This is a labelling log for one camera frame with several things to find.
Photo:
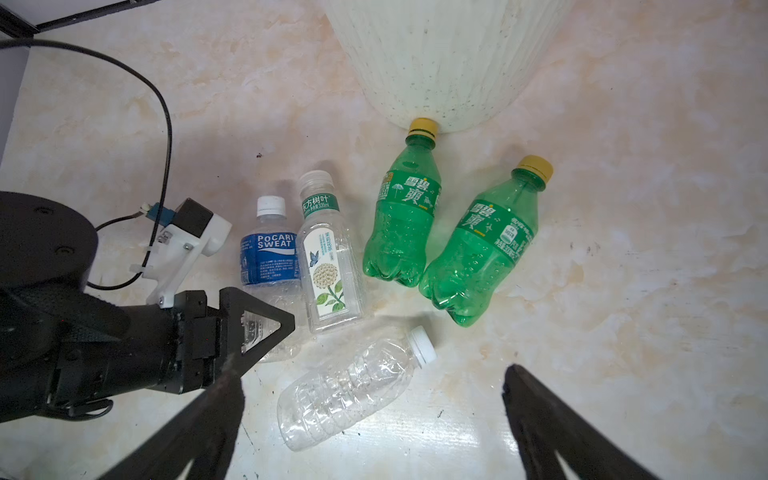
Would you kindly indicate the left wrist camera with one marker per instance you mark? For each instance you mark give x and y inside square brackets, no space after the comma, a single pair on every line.
[194,230]

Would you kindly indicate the clear bottle white cap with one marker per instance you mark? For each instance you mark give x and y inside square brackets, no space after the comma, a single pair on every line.
[351,387]

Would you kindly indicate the white ribbed waste bin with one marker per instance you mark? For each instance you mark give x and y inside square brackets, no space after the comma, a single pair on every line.
[458,63]

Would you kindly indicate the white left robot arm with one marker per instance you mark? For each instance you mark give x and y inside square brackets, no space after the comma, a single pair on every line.
[66,354]

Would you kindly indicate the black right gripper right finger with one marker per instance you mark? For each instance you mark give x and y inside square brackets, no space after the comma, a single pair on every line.
[548,431]

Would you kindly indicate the clear bottle green label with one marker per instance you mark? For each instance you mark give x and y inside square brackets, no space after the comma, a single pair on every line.
[331,279]

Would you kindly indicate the green soda bottle left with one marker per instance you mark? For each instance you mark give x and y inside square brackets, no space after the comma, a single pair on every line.
[405,210]

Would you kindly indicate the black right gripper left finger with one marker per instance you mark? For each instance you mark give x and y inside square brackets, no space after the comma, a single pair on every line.
[198,442]

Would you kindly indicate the Pocari Sweat bottle blue label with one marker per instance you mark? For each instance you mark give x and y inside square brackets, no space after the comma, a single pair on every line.
[270,271]

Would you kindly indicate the green soda bottle right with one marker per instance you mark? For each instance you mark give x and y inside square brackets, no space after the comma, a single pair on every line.
[487,243]

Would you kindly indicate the green soda bottle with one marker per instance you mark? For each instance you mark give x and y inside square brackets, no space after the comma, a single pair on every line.
[487,243]
[405,210]

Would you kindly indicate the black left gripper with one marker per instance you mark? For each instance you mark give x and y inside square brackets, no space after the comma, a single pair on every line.
[185,348]

